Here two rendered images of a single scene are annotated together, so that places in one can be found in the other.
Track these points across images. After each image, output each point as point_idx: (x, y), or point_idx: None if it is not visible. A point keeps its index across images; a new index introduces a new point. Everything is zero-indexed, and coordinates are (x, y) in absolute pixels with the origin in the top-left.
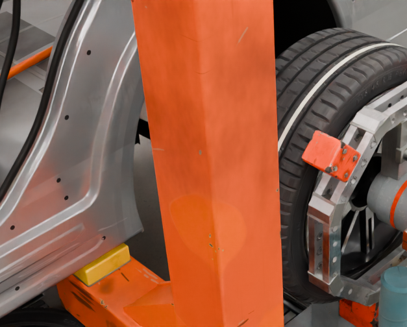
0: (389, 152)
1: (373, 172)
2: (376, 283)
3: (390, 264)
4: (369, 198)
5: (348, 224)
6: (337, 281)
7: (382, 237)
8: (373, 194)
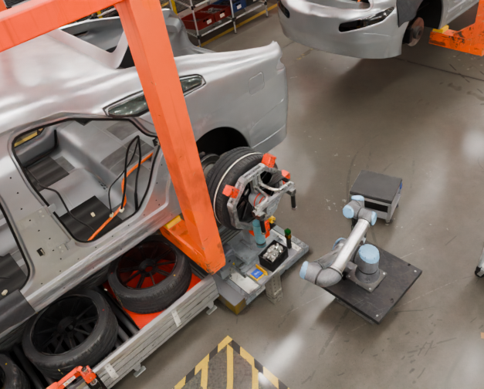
0: (252, 187)
1: None
2: None
3: None
4: (248, 199)
5: (245, 206)
6: (238, 224)
7: None
8: (249, 198)
